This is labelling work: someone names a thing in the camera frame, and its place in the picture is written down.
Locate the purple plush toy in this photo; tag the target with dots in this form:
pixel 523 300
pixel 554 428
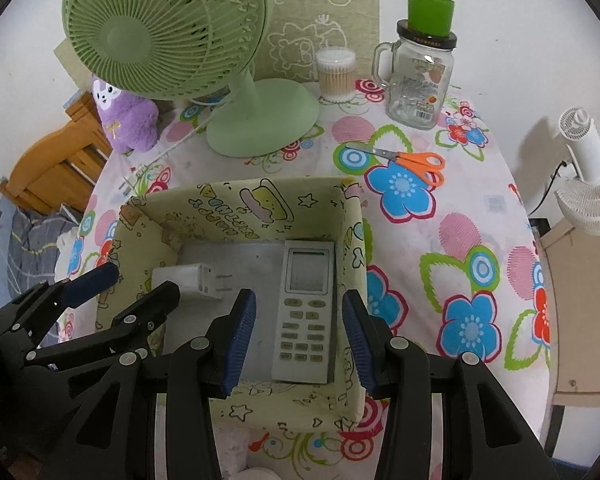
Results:
pixel 130 120

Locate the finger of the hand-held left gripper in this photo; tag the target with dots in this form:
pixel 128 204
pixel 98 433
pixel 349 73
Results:
pixel 92 282
pixel 150 305

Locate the green desk fan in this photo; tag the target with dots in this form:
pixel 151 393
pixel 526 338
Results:
pixel 130 35

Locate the glass jar mug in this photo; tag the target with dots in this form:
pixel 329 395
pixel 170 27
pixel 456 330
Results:
pixel 415 90

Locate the white remote control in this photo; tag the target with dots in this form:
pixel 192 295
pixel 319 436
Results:
pixel 305 320

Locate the grey checked blanket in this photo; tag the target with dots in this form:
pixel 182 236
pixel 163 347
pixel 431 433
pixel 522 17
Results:
pixel 30 250

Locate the white charger plug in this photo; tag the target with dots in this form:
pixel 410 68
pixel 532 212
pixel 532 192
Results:
pixel 190 277

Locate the beige side table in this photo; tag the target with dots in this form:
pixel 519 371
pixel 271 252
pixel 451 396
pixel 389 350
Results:
pixel 585 310

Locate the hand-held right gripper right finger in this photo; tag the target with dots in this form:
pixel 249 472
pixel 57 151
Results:
pixel 358 347

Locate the floral tablecloth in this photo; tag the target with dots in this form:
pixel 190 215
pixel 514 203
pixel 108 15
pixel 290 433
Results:
pixel 455 220

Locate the white round object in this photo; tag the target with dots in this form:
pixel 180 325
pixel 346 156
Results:
pixel 260 475

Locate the small white fan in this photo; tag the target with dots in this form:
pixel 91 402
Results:
pixel 592 160

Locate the green plastic cup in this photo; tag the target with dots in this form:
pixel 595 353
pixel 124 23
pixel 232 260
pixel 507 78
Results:
pixel 430 12

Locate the wooden chair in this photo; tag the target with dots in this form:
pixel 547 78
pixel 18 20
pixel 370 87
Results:
pixel 55 160

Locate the clear cotton swab container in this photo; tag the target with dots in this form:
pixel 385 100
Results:
pixel 336 75

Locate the green cartoon printed cloth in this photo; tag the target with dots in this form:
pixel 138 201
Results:
pixel 320 0

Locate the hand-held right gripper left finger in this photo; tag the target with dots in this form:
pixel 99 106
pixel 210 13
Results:
pixel 237 345

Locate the cartoon printed fabric storage box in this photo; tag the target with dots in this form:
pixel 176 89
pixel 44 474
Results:
pixel 250 210

